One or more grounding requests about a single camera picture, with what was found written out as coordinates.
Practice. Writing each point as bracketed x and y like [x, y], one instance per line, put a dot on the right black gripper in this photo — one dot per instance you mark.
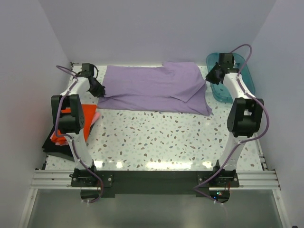
[209, 77]

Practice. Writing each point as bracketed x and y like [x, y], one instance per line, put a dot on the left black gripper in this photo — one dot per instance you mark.
[98, 93]

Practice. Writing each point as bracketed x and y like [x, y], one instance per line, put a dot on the lavender t shirt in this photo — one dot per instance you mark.
[172, 87]

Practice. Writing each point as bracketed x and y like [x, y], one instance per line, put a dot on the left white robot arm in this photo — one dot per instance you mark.
[68, 115]

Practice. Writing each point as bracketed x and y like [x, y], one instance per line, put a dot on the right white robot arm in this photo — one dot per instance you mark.
[245, 115]

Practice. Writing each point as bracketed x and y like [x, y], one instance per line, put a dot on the orange folded t shirt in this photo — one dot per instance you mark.
[89, 109]

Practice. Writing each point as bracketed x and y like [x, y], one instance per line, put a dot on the teal plastic basket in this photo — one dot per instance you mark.
[220, 92]

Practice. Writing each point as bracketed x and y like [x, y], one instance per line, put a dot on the black folded t shirt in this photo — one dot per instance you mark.
[59, 147]

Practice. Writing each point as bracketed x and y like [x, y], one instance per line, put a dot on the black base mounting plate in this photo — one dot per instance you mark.
[111, 183]

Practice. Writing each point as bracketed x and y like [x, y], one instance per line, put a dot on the aluminium frame rail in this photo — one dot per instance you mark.
[248, 180]

